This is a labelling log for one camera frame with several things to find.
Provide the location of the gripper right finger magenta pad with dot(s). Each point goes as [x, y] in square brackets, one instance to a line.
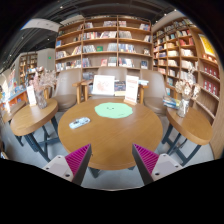
[152, 166]

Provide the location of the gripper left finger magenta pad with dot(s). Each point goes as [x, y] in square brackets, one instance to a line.
[71, 167]

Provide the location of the white computer mouse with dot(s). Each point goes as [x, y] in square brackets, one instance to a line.
[79, 122]

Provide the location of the green round mouse pad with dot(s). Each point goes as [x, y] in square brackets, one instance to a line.
[113, 110]

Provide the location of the round wooden centre table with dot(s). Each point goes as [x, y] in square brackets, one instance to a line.
[110, 139]

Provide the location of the round wooden table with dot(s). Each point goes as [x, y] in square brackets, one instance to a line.
[110, 139]
[193, 127]
[29, 119]

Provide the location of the right round wooden table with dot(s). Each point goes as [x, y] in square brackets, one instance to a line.
[193, 127]

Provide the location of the stack of books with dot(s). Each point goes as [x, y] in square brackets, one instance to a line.
[171, 102]

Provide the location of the left round wooden table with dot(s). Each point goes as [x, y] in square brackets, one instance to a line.
[29, 119]

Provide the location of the left beige armchair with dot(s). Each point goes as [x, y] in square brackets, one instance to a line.
[68, 89]

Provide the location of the beige armchair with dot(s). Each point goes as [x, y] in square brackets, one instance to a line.
[120, 75]
[154, 93]
[68, 89]

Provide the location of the right beige armchair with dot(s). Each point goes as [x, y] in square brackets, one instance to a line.
[154, 93]

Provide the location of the dark book on stand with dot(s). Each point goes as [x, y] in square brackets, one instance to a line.
[119, 88]

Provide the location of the white standing text sign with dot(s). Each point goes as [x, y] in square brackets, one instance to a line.
[131, 89]

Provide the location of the white sign with red drawing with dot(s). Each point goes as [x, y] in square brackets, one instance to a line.
[103, 85]

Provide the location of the right glass flower vase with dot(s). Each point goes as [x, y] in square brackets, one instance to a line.
[189, 89]

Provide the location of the glass flower vase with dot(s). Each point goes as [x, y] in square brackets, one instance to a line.
[42, 80]
[189, 89]

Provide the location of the small white card sign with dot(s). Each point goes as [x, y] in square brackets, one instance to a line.
[31, 95]

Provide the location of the left glass flower vase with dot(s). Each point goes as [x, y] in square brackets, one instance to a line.
[42, 80]

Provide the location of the middle beige armchair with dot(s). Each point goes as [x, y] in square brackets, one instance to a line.
[120, 75]

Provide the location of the far left wooden bookshelf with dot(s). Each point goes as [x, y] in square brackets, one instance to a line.
[27, 66]

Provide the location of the wooden bookshelf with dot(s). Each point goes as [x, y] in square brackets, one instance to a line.
[179, 45]
[27, 66]
[105, 41]

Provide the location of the right wooden bookshelf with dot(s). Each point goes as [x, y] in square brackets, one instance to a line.
[179, 45]

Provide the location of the centre wooden bookshelf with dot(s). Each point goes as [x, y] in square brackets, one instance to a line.
[105, 41]

